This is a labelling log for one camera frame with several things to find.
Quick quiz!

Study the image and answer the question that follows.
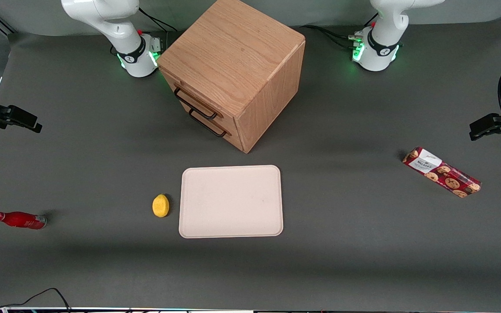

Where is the wooden drawer with black handle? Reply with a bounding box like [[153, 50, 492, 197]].
[[161, 70, 236, 125], [177, 93, 244, 149]]

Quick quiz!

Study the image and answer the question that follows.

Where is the oak wooden drawer cabinet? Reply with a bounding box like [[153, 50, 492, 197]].
[[157, 0, 306, 154]]

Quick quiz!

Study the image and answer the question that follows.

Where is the red cookie box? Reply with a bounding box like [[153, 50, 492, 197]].
[[402, 147, 482, 198]]

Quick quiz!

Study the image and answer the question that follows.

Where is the red soda bottle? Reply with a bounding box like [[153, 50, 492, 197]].
[[0, 211, 47, 230]]

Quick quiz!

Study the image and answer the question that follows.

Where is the yellow lemon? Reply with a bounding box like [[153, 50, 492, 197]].
[[152, 194, 170, 218]]

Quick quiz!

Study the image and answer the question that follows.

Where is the dark grey table mat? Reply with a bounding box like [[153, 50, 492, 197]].
[[0, 15, 501, 310]]

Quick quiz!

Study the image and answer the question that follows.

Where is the beige plastic tray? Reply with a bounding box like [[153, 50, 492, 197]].
[[179, 165, 284, 239]]

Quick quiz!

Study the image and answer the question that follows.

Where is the black aluminium frame rail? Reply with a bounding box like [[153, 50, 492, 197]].
[[0, 8, 17, 36]]

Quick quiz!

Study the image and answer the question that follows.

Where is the black base cable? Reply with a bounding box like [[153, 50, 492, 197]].
[[305, 24, 357, 42], [139, 6, 178, 52], [320, 30, 356, 50]]

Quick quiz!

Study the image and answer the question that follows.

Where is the thin black floor cable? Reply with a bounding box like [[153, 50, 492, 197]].
[[0, 287, 72, 312]]

